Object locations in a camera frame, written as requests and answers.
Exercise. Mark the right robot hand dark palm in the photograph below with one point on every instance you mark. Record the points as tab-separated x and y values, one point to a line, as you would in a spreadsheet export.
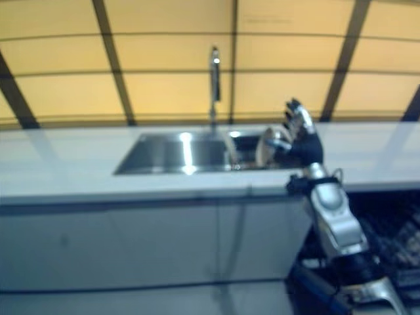
306	144

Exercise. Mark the stainless steel sink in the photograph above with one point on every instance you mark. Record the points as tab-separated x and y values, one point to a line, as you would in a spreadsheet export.
170	152

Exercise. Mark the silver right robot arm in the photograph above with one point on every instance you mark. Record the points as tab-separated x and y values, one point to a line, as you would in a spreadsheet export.
338	223

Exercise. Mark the cream ceramic plate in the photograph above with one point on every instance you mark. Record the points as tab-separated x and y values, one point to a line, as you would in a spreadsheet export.
230	149
267	147

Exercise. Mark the chrome kitchen faucet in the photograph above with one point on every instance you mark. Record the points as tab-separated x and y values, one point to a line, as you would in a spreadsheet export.
215	85

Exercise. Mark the grey kitchen cabinet front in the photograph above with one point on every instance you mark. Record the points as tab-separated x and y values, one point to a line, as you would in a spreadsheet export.
131	243

